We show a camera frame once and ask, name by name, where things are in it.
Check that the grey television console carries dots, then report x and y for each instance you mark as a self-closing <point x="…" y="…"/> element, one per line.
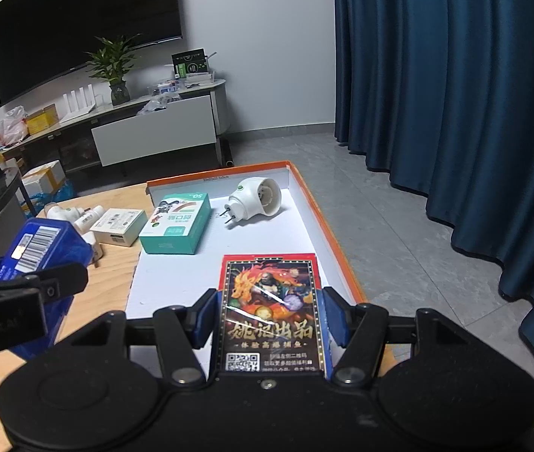
<point x="107" y="136"/>

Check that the small white bottle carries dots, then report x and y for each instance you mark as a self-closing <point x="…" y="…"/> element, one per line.
<point x="89" y="216"/>

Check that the clear plastic bag clutter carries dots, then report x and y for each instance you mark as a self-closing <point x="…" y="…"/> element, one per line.
<point x="156" y="103"/>

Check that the white router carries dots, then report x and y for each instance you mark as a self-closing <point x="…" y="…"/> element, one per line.
<point x="78" y="106"/>

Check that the teal and white box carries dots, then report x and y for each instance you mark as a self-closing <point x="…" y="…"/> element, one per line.
<point x="177" y="223"/>

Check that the white panel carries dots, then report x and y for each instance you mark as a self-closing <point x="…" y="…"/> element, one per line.
<point x="154" y="129"/>

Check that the blue box with barcode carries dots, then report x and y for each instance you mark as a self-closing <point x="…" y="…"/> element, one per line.
<point x="36" y="245"/>

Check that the blue plastic bag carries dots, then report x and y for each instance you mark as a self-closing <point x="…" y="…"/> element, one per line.
<point x="55" y="195"/>

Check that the white mosquito heater green leaf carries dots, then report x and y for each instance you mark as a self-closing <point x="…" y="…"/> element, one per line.
<point x="62" y="212"/>

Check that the white charger plug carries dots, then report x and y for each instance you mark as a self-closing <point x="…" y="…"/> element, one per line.
<point x="92" y="244"/>

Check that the colourful card box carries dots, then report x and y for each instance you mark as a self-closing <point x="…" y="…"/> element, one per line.
<point x="271" y="310"/>

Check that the white labelled box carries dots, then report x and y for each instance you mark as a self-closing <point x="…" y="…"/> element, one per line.
<point x="118" y="227"/>

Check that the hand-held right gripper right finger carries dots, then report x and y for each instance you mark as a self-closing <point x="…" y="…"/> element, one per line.
<point x="336" y="318"/>

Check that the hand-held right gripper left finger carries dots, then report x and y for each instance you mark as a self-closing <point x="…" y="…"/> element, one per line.
<point x="203" y="318"/>

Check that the yellow box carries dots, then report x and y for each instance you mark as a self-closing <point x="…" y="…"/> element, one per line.
<point x="42" y="120"/>

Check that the blue curtain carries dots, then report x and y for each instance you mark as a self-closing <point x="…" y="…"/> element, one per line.
<point x="459" y="127"/>

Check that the orange cardboard box lid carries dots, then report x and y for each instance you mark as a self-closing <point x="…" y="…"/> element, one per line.
<point x="267" y="240"/>

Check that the white plastic bag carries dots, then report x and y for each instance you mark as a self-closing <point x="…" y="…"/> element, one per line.
<point x="10" y="126"/>

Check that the cardboard box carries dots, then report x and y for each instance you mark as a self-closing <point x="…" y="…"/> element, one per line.
<point x="45" y="176"/>

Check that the potted plant dark vase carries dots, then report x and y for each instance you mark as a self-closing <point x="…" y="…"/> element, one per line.
<point x="115" y="66"/>

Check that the white plug-in mosquito heater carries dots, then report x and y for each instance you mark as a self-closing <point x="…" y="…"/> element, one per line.
<point x="252" y="200"/>

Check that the black and green box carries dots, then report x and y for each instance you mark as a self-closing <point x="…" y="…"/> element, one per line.
<point x="190" y="65"/>

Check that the black television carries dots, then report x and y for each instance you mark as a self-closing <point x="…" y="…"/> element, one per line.
<point x="83" y="23"/>

